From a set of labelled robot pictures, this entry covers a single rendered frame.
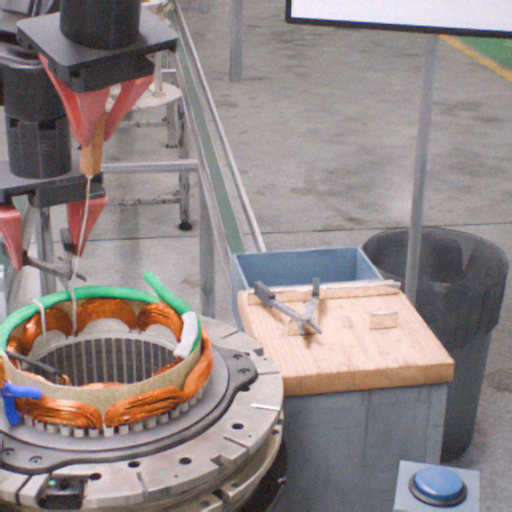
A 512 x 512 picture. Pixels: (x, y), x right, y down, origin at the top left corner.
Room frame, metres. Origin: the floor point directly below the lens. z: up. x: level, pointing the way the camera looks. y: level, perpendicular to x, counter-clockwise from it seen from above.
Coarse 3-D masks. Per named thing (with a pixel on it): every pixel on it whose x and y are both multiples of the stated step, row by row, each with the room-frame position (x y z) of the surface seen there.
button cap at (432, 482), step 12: (432, 468) 0.69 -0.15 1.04; (444, 468) 0.69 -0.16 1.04; (420, 480) 0.67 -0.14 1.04; (432, 480) 0.67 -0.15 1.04; (444, 480) 0.67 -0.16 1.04; (456, 480) 0.67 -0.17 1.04; (420, 492) 0.66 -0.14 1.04; (432, 492) 0.65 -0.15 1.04; (444, 492) 0.65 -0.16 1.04; (456, 492) 0.66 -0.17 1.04
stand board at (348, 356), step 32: (288, 288) 1.00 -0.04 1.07; (256, 320) 0.92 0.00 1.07; (320, 320) 0.92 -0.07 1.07; (352, 320) 0.92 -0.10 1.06; (416, 320) 0.93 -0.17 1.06; (288, 352) 0.85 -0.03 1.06; (320, 352) 0.85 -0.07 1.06; (352, 352) 0.85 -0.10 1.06; (384, 352) 0.85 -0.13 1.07; (416, 352) 0.85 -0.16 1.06; (288, 384) 0.80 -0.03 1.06; (320, 384) 0.81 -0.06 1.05; (352, 384) 0.82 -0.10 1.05; (384, 384) 0.82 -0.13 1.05; (416, 384) 0.83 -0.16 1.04
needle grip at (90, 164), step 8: (104, 112) 0.72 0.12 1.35; (104, 120) 0.72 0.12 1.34; (96, 128) 0.72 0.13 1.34; (96, 136) 0.72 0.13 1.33; (96, 144) 0.72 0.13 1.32; (88, 152) 0.73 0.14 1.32; (96, 152) 0.73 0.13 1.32; (88, 160) 0.73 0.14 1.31; (96, 160) 0.73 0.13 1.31; (88, 168) 0.73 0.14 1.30; (96, 168) 0.73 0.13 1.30
